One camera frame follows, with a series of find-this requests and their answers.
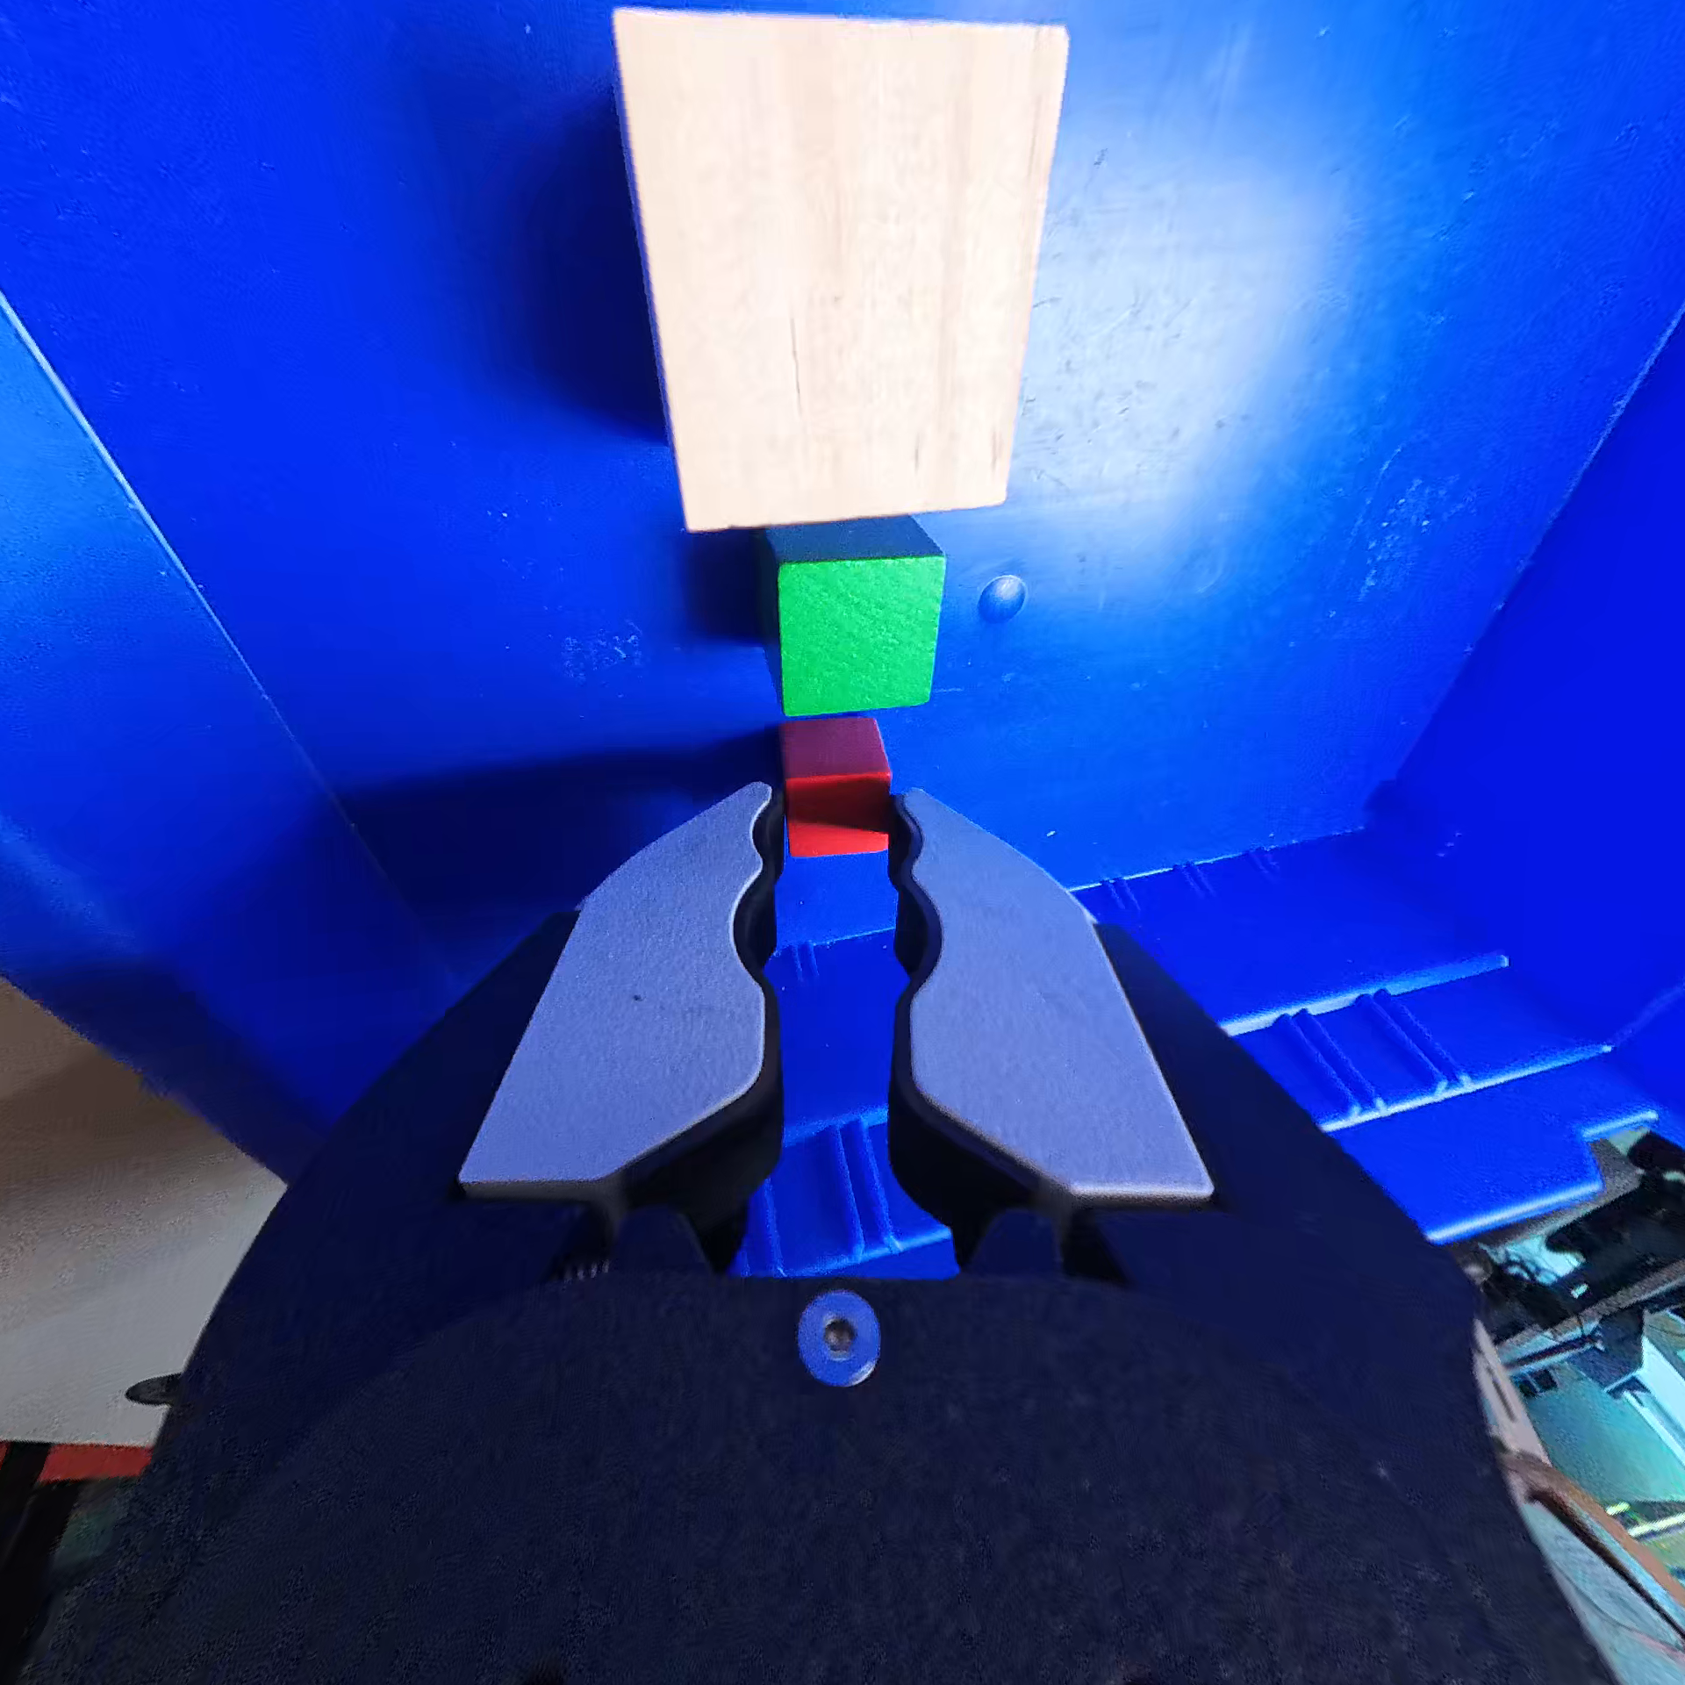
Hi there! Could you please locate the green cube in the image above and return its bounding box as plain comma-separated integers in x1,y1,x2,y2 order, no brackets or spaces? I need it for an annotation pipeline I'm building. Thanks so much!
755,517,950,720

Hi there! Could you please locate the wooden block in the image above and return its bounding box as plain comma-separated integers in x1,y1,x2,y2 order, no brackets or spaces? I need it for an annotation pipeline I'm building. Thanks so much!
610,7,1069,535

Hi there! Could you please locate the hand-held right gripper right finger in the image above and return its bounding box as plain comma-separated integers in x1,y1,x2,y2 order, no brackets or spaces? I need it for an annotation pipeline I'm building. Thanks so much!
885,788,1217,1232

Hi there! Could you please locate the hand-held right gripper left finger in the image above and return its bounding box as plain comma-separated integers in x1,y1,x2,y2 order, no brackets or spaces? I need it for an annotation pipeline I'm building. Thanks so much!
455,780,789,1232

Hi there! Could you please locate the red cube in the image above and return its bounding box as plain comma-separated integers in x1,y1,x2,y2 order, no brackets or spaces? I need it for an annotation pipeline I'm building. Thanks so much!
779,716,897,861

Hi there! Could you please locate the blue plastic bin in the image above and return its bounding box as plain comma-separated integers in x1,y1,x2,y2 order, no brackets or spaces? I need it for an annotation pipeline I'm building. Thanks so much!
0,0,1685,1279

